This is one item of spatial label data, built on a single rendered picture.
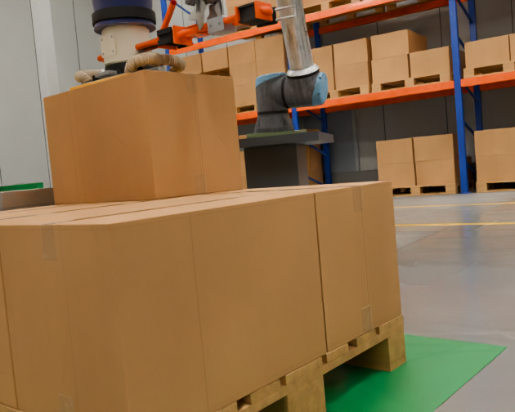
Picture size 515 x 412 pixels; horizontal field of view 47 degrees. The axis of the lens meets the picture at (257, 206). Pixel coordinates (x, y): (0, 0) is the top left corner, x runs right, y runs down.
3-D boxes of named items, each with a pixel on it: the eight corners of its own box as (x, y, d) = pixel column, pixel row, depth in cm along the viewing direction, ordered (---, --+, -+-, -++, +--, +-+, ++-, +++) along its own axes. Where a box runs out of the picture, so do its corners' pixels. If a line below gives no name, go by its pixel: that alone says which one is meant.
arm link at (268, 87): (265, 112, 296) (261, 76, 293) (297, 109, 288) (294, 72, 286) (251, 112, 282) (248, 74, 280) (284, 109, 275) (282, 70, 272)
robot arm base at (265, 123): (259, 132, 298) (257, 113, 297) (297, 130, 294) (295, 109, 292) (250, 133, 280) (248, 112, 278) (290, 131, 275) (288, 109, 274)
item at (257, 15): (235, 24, 178) (234, 6, 178) (251, 27, 184) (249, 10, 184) (257, 17, 173) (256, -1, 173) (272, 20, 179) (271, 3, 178)
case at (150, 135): (54, 204, 224) (42, 97, 222) (140, 194, 254) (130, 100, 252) (155, 199, 185) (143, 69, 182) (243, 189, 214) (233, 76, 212)
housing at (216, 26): (207, 33, 187) (205, 20, 187) (221, 37, 192) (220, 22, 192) (223, 29, 183) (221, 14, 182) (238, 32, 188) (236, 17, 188)
